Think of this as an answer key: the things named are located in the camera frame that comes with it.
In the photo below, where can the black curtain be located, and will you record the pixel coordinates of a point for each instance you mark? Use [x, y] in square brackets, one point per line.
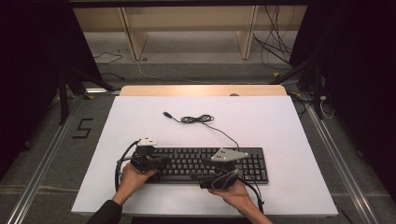
[361, 77]
[28, 77]

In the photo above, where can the wooden table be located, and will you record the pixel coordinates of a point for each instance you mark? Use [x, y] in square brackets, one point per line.
[186, 90]

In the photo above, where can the light wooden shelf unit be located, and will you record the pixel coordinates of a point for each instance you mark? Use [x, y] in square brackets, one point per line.
[134, 40]

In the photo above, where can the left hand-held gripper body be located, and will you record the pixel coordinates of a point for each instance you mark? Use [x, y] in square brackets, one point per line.
[141, 160]

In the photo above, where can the black keyboard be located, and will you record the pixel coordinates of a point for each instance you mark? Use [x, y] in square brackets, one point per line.
[186, 161]

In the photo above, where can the short silver bar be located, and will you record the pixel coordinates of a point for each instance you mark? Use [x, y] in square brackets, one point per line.
[99, 90]

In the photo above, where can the person's right hand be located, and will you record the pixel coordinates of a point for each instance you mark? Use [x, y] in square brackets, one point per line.
[236, 196]

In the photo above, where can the white board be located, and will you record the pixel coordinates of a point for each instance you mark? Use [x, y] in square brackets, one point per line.
[264, 130]

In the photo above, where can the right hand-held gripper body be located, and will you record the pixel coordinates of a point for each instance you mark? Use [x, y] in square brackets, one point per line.
[219, 180]

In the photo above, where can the black metal stand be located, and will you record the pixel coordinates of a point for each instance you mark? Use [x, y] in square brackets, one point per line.
[317, 93]
[63, 102]

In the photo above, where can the aluminium floor rail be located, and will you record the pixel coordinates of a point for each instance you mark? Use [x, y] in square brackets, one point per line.
[342, 174]
[40, 174]

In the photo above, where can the person's left hand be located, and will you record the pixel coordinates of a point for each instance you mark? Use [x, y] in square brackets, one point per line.
[132, 182]

